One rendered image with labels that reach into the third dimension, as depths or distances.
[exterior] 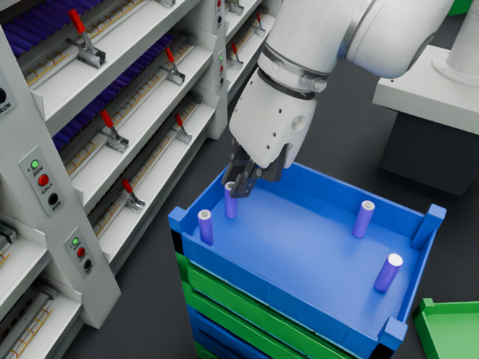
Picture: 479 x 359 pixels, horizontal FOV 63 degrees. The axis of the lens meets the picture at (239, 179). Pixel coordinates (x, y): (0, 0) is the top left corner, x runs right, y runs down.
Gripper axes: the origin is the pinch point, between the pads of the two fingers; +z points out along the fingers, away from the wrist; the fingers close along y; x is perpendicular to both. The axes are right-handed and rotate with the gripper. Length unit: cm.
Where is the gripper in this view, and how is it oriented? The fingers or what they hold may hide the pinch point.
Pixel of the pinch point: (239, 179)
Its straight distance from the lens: 54.8
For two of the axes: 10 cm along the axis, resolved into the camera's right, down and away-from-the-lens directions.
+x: -8.0, 0.2, -6.0
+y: -4.7, -6.4, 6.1
